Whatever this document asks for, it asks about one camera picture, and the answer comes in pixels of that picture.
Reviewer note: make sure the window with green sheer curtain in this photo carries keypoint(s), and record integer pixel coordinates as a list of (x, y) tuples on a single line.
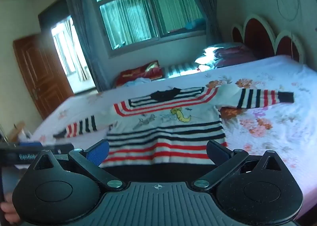
[(138, 13)]

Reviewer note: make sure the blue cloth on windowsill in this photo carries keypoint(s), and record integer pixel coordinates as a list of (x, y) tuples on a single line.
[(195, 24)]

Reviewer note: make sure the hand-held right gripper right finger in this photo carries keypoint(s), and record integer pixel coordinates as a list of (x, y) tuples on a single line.
[(218, 153)]

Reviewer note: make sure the bed with floral sheet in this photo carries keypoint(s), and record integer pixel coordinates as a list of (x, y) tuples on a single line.
[(267, 126)]

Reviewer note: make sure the white sheer doorway curtain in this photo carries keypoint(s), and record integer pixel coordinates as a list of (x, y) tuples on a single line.
[(69, 52)]

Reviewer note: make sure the light blue cloth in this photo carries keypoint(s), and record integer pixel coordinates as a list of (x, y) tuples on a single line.
[(137, 81)]

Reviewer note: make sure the person's left hand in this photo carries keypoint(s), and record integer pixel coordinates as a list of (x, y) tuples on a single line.
[(7, 210)]

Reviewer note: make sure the wooden nightstand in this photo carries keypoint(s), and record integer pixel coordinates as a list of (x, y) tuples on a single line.
[(16, 133)]

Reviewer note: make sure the striped mattress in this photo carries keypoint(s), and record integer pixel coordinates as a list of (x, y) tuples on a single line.
[(180, 70)]

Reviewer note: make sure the red black white striped sweater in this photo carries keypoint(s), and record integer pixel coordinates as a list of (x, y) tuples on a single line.
[(163, 129)]

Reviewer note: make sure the brown wooden door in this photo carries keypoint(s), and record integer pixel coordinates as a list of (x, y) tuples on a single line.
[(39, 74)]

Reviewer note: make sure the red and white scalloped headboard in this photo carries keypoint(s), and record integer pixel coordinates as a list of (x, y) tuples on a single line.
[(258, 35)]

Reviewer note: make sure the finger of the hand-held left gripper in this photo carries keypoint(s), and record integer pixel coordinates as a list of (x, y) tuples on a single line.
[(62, 147)]

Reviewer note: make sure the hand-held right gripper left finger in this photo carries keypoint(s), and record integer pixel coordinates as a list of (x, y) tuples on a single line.
[(97, 153)]

